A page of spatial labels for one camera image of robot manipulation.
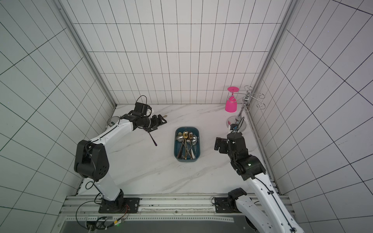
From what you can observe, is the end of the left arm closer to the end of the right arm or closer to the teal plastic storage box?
the teal plastic storage box

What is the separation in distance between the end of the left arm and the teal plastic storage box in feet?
0.56

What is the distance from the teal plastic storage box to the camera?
897 millimetres

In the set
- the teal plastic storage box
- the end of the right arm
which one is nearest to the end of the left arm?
the teal plastic storage box

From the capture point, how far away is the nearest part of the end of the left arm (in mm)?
669
